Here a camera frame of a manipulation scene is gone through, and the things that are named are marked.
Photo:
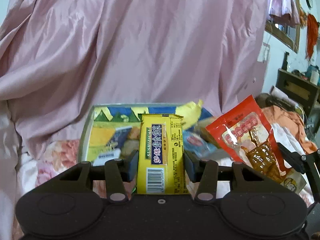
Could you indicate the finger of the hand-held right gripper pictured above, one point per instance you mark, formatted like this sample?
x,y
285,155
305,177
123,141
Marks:
x,y
296,161

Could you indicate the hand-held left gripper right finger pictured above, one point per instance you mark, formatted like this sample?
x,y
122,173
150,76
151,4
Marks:
x,y
190,166

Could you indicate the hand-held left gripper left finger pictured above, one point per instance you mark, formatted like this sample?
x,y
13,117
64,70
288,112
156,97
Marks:
x,y
132,165

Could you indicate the blue snack packet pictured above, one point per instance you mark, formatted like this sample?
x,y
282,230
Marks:
x,y
197,142

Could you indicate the dark blue powder sachet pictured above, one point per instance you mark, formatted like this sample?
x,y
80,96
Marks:
x,y
121,136

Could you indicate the yellow biscuit packet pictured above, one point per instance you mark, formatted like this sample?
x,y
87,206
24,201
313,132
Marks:
x,y
162,140

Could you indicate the grey shallow box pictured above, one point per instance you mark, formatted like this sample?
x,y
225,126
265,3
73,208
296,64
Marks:
x,y
85,135

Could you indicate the red snack packet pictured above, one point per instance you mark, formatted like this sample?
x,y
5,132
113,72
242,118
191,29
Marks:
x,y
240,130

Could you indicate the orange cloth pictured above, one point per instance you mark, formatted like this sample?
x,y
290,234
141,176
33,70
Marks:
x,y
282,116

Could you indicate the dark brown cloth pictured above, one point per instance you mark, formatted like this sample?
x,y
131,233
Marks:
x,y
265,100

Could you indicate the white tube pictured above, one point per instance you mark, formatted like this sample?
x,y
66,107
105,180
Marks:
x,y
277,91

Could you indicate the floral bedsheet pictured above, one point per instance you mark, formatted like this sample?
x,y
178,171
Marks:
x,y
60,155

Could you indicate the wooden desk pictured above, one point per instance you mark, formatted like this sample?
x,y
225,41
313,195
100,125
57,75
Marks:
x,y
295,85

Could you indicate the white bottle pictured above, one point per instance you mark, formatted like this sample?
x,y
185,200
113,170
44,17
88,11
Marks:
x,y
314,77

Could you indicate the pink satin blanket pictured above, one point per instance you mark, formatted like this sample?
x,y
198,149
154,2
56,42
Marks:
x,y
125,42

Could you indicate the orange hanging tassel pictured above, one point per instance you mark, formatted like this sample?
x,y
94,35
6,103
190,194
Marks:
x,y
311,35

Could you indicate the pink curtain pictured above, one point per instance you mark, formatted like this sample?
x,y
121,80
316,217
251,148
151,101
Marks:
x,y
282,5

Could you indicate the white wall socket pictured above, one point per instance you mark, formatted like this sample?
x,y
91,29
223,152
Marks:
x,y
264,53

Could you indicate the wooden window frame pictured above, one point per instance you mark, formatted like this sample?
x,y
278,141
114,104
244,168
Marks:
x,y
296,30

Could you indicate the round wall clock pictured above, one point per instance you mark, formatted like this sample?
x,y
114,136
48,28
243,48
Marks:
x,y
309,0

